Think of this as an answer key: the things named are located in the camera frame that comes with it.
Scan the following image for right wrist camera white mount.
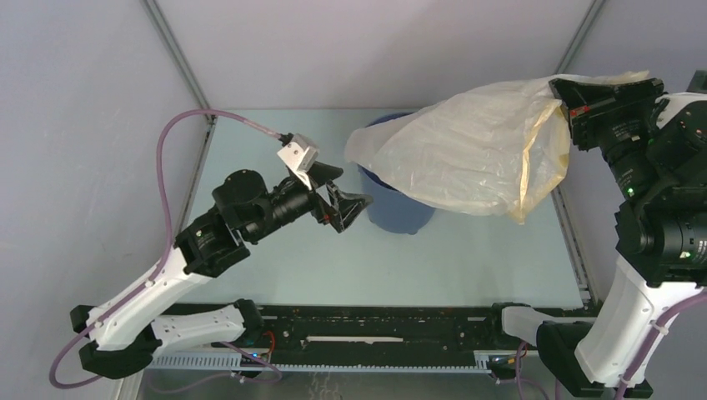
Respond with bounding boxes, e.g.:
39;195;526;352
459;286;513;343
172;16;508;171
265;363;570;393
657;69;706;127

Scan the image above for aluminium corner profile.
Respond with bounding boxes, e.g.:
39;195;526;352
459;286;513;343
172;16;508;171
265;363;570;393
138;0;217;125
554;0;608;74

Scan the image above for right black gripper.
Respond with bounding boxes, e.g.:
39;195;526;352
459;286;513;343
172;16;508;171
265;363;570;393
549;75;667;196

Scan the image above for left circuit board with leds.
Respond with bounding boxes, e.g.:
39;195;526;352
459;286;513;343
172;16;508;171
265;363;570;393
238;354;269;368

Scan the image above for right aluminium corner profile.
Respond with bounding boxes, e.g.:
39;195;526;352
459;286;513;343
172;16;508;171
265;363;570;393
554;0;608;74

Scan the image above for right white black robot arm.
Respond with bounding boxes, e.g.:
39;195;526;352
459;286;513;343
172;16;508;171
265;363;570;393
484;78;706;399

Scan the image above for right circuit board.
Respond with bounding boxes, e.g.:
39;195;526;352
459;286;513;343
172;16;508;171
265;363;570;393
487;354;525;370

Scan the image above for blue plastic trash bin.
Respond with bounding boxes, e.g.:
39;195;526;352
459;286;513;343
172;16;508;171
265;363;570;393
358;112;438;236

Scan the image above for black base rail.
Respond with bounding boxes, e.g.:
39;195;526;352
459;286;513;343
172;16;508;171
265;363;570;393
160;302;594;372

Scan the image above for translucent white yellow trash bag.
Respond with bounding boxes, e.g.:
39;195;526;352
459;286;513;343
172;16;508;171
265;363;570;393
343;70;651;226

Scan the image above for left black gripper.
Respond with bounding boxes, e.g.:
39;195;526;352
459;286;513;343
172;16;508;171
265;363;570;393
248;160;373;242

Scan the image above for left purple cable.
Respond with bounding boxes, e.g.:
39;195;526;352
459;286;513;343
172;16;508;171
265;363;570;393
48;107;285;391

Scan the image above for left aluminium corner profile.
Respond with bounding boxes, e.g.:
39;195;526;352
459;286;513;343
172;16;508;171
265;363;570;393
138;0;217;125

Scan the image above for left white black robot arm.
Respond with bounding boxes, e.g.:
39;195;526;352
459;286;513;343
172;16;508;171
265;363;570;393
71;162;373;379

